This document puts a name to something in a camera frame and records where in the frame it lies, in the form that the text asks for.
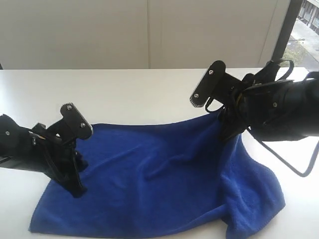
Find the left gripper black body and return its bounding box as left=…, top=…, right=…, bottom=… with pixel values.
left=31, top=123, right=76, bottom=187

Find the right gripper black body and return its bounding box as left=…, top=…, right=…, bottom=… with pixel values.
left=219, top=59, right=294, bottom=142

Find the blue microfiber towel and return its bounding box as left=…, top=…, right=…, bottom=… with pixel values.
left=29, top=113, right=286, bottom=239

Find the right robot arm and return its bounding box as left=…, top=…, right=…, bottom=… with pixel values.
left=220, top=61, right=319, bottom=141

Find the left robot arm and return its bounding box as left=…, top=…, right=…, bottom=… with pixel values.
left=0, top=114, right=93, bottom=198

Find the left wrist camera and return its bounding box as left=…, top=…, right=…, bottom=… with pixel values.
left=60, top=103, right=93, bottom=140

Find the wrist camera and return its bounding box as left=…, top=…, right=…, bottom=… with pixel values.
left=189, top=60, right=226, bottom=108
left=60, top=103, right=93, bottom=140

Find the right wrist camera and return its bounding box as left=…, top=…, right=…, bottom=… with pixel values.
left=189, top=60, right=226, bottom=108

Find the dark window frame post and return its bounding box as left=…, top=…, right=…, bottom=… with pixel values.
left=271, top=0, right=303, bottom=60

